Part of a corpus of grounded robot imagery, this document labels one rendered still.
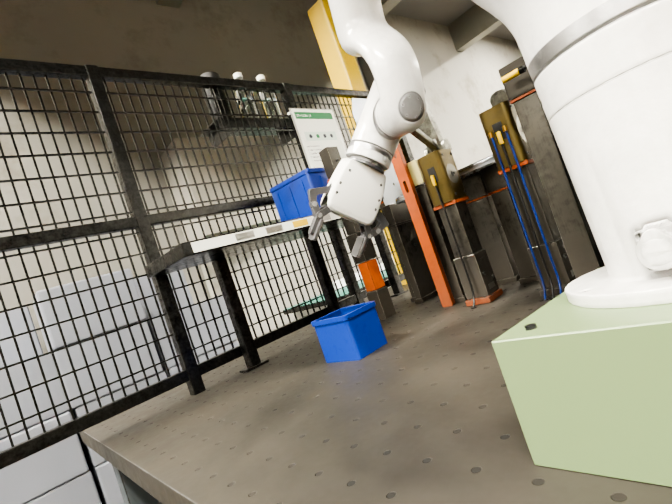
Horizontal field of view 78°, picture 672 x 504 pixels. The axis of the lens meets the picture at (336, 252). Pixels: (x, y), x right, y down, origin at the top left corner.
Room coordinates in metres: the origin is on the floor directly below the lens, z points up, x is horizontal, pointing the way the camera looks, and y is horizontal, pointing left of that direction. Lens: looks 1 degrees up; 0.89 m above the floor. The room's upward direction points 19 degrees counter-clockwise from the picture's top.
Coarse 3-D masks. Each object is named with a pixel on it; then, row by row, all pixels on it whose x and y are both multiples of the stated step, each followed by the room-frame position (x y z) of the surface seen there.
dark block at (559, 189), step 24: (504, 72) 0.73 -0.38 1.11; (528, 72) 0.70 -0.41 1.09; (528, 96) 0.71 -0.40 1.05; (528, 120) 0.72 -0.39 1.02; (528, 144) 0.73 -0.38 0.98; (552, 144) 0.71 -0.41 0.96; (552, 168) 0.72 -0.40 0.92; (552, 192) 0.72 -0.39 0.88; (576, 216) 0.71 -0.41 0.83; (576, 240) 0.72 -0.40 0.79; (576, 264) 0.73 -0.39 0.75; (600, 264) 0.71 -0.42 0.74
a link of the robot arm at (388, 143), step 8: (376, 88) 0.74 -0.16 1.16; (368, 96) 0.76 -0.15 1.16; (376, 96) 0.73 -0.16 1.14; (368, 104) 0.74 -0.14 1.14; (376, 104) 0.71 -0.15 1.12; (368, 112) 0.73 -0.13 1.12; (360, 120) 0.75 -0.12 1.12; (368, 120) 0.73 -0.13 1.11; (360, 128) 0.74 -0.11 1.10; (368, 128) 0.73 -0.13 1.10; (376, 128) 0.72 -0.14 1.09; (360, 136) 0.74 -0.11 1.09; (368, 136) 0.73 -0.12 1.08; (376, 136) 0.73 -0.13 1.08; (384, 136) 0.73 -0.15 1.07; (376, 144) 0.73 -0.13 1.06; (384, 144) 0.73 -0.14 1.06; (392, 144) 0.74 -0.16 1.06; (392, 152) 0.75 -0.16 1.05
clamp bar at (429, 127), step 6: (426, 102) 0.94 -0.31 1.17; (426, 114) 0.94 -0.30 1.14; (432, 114) 0.95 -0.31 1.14; (426, 120) 0.94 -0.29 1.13; (432, 120) 0.94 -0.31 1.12; (420, 126) 0.96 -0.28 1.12; (426, 126) 0.95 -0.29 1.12; (432, 126) 0.94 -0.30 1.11; (426, 132) 0.95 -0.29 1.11; (432, 132) 0.94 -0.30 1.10; (438, 132) 0.95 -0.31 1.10; (432, 138) 0.95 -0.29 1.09; (438, 138) 0.94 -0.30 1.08; (438, 144) 0.95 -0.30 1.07
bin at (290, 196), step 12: (312, 168) 1.15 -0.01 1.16; (288, 180) 1.18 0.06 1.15; (300, 180) 1.15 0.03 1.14; (312, 180) 1.14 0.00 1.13; (324, 180) 1.18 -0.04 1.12; (276, 192) 1.22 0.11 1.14; (288, 192) 1.19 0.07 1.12; (300, 192) 1.16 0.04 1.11; (276, 204) 1.23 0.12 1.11; (288, 204) 1.20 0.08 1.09; (300, 204) 1.17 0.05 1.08; (288, 216) 1.21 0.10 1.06; (300, 216) 1.18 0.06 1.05
